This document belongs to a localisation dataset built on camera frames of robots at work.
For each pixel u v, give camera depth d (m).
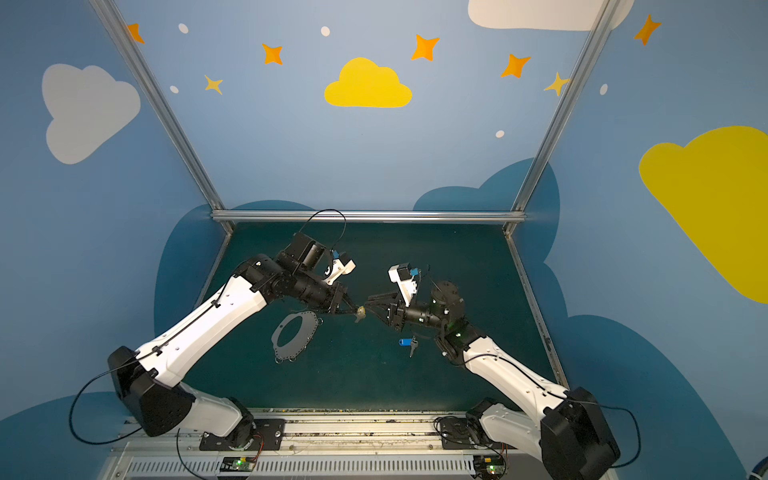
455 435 0.74
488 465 0.71
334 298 0.62
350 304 0.69
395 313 0.64
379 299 0.70
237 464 0.71
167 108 0.86
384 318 0.67
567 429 0.40
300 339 0.91
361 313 0.71
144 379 0.39
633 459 0.42
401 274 0.64
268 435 0.74
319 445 0.73
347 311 0.69
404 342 0.91
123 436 0.44
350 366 0.86
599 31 0.72
